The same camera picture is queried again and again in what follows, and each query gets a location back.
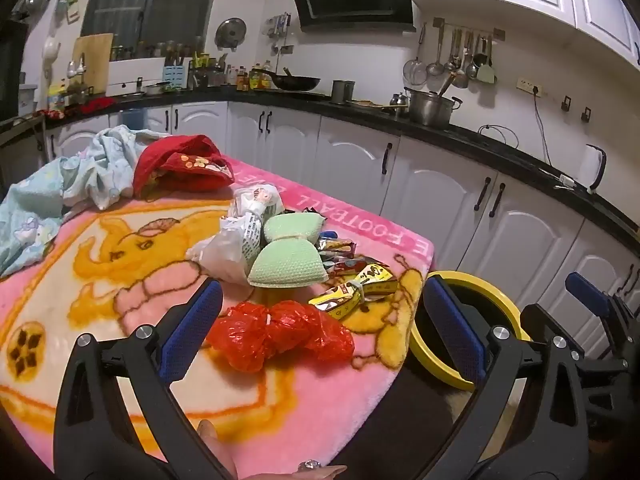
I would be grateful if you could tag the large steel pot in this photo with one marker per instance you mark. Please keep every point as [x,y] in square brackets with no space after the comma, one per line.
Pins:
[430,107]

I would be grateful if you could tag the row of hanging utensils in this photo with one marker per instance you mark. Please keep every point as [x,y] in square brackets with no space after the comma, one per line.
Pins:
[462,57]

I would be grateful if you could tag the yellow snack wrapper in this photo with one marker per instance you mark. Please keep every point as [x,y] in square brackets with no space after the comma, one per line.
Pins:
[370,277]

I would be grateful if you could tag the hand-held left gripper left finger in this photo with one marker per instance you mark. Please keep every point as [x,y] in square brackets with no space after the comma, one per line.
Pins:
[192,325]

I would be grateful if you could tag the white wall outlet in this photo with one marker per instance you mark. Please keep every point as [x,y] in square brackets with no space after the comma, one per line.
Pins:
[530,86]

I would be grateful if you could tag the person's left hand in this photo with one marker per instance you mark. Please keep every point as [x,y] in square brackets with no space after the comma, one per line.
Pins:
[215,440]

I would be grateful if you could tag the yellow-rimmed bin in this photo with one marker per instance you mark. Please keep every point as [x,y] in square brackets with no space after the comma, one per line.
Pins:
[500,298]

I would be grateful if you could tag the black wok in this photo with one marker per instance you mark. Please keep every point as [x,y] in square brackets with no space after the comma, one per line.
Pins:
[295,81]

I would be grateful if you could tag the small steel kettle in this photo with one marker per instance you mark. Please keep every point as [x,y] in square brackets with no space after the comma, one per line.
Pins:
[399,101]

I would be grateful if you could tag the row of condiment bottles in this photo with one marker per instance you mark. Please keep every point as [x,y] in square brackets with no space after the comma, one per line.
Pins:
[247,79]

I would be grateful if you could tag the yellow detergent bottle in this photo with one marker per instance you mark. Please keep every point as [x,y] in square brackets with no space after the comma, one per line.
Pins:
[56,99]

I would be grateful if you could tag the steel faucet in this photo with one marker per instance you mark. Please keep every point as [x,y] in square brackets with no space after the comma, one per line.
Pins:
[76,65]

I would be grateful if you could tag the row of jars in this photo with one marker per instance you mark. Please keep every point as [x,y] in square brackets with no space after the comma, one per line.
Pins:
[160,50]

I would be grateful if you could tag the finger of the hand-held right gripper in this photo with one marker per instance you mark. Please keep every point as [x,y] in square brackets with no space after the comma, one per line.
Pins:
[580,282]
[540,320]

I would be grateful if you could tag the black countertop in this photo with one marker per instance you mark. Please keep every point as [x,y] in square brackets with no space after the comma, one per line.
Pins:
[500,147]

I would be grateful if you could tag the white lower cabinets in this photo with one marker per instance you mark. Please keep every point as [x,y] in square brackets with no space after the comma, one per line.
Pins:
[440,180]

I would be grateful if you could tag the red dishcloth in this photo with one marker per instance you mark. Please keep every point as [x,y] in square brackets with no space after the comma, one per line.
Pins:
[97,105]

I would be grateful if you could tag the steel pot lid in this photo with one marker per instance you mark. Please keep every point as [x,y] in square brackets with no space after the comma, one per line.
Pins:
[231,32]

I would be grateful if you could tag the white plastic bag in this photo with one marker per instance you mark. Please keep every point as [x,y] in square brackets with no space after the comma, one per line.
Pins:
[225,250]

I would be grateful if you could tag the green mesh pouch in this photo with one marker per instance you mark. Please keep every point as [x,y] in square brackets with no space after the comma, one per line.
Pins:
[285,265]

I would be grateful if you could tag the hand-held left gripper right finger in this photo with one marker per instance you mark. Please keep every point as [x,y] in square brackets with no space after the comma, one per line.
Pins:
[450,325]

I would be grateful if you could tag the steel cup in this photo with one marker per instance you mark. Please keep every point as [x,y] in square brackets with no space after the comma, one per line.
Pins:
[343,91]

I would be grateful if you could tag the wall-mounted rack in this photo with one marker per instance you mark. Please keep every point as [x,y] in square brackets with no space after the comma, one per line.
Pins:
[280,25]

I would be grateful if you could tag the light blue patterned cloth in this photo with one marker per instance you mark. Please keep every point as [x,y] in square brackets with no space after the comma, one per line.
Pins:
[30,210]

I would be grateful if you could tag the red plastic bag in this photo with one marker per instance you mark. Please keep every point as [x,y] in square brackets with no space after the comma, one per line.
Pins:
[300,332]

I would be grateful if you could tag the brown snack bar wrapper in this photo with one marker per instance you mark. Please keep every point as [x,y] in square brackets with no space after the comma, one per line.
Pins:
[337,249]

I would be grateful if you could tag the white hanging utensil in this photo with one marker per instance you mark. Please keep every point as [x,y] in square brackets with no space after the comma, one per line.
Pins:
[51,55]

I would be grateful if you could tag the blue knife block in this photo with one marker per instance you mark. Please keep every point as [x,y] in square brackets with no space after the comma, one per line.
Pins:
[176,74]

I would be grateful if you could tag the pink printed blanket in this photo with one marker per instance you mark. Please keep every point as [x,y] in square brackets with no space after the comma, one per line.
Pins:
[100,310]

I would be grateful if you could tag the red embroidered cloth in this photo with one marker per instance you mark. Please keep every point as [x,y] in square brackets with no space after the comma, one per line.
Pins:
[175,160]

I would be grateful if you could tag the wooden cutting board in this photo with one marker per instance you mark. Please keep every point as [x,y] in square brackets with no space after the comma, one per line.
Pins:
[97,60]

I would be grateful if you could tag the dark kitchen window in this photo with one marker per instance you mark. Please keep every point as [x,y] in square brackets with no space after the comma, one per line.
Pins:
[150,5]

